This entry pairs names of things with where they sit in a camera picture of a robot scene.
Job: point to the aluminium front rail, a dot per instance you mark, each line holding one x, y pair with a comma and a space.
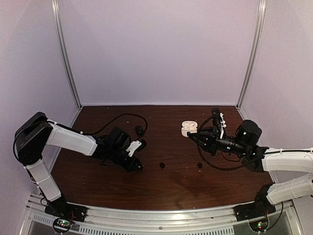
107, 221

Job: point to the left circuit board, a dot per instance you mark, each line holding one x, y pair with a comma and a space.
61, 225

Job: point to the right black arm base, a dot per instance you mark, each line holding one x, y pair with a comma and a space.
259, 207

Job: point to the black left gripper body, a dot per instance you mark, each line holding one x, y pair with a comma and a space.
127, 166

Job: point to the right circuit board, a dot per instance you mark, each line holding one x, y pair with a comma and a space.
259, 225

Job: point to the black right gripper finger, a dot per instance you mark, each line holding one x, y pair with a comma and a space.
206, 133
199, 140

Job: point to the circuit board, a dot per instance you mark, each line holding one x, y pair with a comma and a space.
259, 225
61, 225

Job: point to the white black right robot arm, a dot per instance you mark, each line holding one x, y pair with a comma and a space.
256, 158

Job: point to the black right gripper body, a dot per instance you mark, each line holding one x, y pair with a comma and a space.
213, 145

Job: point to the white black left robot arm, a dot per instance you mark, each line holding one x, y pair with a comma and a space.
39, 132

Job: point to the left aluminium frame post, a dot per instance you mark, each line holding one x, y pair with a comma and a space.
64, 54

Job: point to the right aluminium frame post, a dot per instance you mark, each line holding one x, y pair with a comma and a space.
260, 20

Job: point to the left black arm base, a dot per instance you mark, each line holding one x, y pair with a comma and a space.
62, 209

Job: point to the white earbud charging case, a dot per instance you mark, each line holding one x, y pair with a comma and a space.
189, 126

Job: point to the aluminium frame post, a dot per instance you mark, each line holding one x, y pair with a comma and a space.
64, 54
260, 20

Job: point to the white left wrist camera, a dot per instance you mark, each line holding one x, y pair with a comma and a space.
137, 145

